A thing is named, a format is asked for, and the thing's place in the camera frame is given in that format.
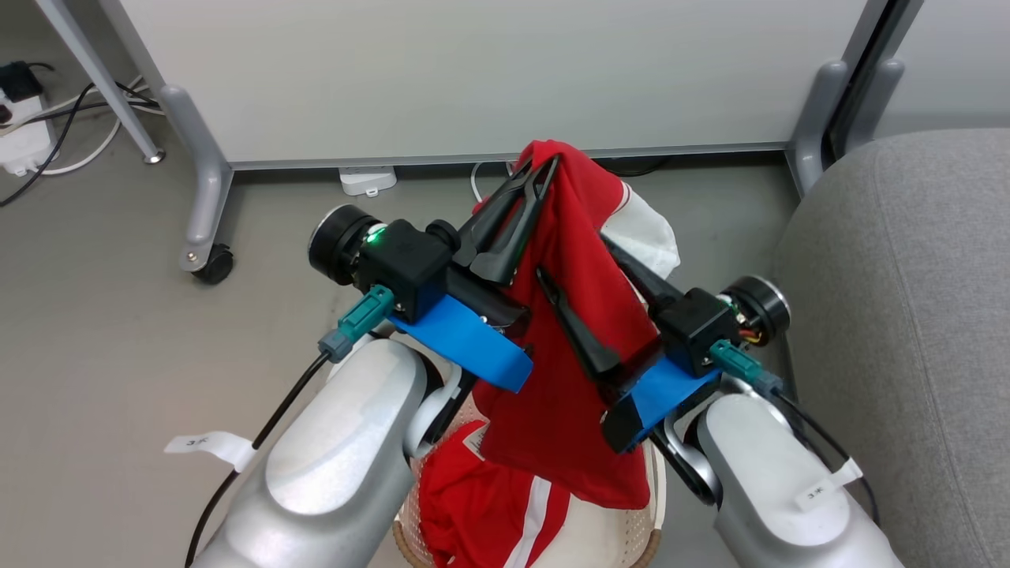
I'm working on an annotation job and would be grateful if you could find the grey partition leg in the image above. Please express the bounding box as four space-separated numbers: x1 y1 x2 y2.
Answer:
844 57 906 155
158 85 235 273
787 59 851 198

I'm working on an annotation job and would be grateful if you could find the white partition board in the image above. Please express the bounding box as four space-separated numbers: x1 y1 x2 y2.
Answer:
118 0 873 170
876 0 1010 139

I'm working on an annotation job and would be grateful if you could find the black caster wheel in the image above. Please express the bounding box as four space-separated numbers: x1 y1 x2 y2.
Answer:
192 243 235 285

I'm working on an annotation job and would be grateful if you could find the right gripper blue tape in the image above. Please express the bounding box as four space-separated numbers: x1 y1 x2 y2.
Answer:
537 234 720 454

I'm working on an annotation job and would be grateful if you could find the black cable with teal plug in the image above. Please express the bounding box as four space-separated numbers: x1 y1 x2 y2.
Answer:
185 284 395 568
708 339 881 525

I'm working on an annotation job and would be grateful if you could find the small white adapter box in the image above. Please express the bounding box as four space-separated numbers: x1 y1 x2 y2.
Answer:
339 166 398 196

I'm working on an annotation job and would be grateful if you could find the black plug adapter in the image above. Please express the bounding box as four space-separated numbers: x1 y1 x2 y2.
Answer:
0 62 44 103

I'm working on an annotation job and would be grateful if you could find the white paper tag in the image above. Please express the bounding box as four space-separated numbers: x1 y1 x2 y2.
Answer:
164 432 257 473
795 458 865 512

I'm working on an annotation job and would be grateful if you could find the grey metal table leg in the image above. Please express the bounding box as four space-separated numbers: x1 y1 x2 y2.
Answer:
36 0 166 165

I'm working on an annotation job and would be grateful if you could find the looped white cable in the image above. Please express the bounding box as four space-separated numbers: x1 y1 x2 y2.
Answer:
470 160 518 202

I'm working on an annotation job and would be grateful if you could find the black floor cable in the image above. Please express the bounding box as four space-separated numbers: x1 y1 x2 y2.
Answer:
0 79 159 207

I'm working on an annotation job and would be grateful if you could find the left gripper blue tape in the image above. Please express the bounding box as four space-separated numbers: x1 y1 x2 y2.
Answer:
391 155 560 394

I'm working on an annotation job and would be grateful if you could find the white power strip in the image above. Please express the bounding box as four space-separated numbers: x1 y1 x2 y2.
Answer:
0 87 58 176

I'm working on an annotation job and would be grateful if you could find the red garment with white stripe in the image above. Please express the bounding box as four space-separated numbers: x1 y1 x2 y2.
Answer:
418 420 573 568

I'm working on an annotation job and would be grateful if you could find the cream perforated laundry basket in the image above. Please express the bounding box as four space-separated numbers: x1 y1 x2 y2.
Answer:
392 390 668 568

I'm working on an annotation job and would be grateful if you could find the white floor cable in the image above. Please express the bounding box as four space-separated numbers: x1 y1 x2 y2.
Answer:
39 75 147 176

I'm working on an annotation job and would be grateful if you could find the red and white garment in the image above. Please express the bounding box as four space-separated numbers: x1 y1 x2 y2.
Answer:
472 140 664 510

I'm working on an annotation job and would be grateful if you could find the thin black cable under partition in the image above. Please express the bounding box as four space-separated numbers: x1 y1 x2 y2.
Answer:
600 156 671 178

